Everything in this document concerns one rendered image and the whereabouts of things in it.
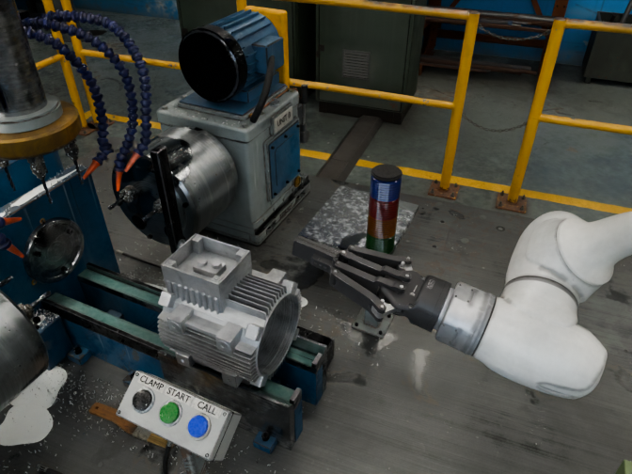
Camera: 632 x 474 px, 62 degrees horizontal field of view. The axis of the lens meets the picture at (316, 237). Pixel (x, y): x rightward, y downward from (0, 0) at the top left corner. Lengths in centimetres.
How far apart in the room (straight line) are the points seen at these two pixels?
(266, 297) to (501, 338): 39
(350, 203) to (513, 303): 81
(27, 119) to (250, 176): 58
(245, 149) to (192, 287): 52
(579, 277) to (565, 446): 47
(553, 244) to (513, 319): 13
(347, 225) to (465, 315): 71
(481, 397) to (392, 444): 23
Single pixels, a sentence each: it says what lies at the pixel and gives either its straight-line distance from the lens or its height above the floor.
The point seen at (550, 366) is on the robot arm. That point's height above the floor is 120.
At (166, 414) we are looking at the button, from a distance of 82.
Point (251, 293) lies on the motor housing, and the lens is 91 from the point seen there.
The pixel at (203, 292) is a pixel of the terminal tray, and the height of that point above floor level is 112.
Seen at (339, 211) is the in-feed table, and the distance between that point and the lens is 144.
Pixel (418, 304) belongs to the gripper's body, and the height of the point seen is 122.
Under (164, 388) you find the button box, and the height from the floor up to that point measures 108.
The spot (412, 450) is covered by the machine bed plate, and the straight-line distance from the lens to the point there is 110.
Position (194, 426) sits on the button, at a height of 107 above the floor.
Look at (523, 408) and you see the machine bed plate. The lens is 121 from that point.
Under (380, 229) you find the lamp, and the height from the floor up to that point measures 110.
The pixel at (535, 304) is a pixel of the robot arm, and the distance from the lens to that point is 75.
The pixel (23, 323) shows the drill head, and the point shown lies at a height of 110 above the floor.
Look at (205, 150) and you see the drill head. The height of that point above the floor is 114.
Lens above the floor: 173
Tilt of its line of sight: 37 degrees down
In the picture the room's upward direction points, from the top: straight up
